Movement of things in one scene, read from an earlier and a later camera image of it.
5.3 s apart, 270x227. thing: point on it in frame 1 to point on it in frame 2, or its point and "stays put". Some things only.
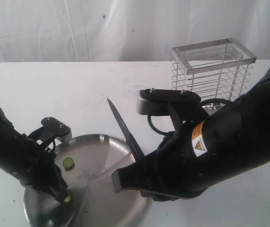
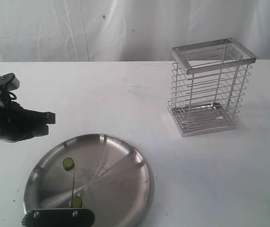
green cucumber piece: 67,199 to 77,202
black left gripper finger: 61,192 to 39,130
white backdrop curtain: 127,30 stays put
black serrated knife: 135,151 to 73,191
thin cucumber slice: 68,163 stays put
